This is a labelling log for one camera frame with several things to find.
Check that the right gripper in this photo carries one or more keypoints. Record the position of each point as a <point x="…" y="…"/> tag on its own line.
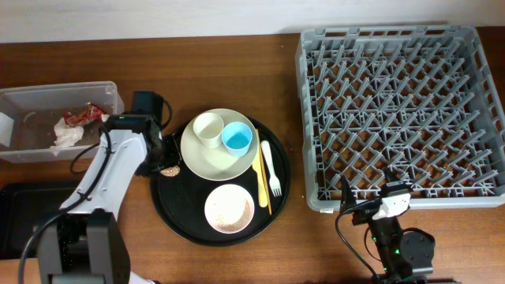
<point x="365" y="209"/>

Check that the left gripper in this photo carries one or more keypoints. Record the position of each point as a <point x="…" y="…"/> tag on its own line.
<point x="170" y="154"/>

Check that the brown cookie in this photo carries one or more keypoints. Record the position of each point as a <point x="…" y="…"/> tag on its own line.
<point x="170" y="172"/>

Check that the cream cup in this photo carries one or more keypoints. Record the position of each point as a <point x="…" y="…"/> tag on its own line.
<point x="208" y="128"/>

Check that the white tissue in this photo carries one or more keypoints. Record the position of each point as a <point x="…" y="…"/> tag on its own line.
<point x="104" y="117"/>
<point x="66" y="135"/>

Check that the red snack wrapper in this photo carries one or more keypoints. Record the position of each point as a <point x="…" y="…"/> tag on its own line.
<point x="91" y="114"/>

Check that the small pink bowl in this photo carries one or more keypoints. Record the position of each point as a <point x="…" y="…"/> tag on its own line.
<point x="229" y="209"/>

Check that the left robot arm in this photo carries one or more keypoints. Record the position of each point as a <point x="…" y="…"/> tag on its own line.
<point x="82" y="242"/>

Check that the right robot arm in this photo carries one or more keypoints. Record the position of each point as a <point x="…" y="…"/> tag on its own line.
<point x="406" y="254"/>

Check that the grey dishwasher rack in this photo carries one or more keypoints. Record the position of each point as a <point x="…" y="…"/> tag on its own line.
<point x="417" y="100"/>

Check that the large beige plate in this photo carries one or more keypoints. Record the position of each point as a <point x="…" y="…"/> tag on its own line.
<point x="216" y="164"/>

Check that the round black tray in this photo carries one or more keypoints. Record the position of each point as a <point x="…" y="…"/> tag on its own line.
<point x="180" y="200"/>

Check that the light blue cup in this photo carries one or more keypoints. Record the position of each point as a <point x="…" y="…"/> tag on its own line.
<point x="237" y="137"/>

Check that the yellow plastic knife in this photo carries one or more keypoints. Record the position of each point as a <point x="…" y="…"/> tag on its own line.
<point x="262" y="197"/>

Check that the white plastic fork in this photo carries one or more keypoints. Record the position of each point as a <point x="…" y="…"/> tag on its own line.
<point x="274" y="181"/>

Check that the wooden chopstick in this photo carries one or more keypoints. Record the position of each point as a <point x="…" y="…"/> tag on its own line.
<point x="264" y="174"/>

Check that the clear plastic bin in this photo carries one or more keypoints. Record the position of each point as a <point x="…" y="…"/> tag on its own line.
<point x="37" y="109"/>

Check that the black rectangular bin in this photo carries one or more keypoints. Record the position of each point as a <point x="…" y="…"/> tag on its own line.
<point x="24" y="206"/>

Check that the white label on bin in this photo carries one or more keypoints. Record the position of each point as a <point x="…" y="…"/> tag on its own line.
<point x="6" y="129"/>

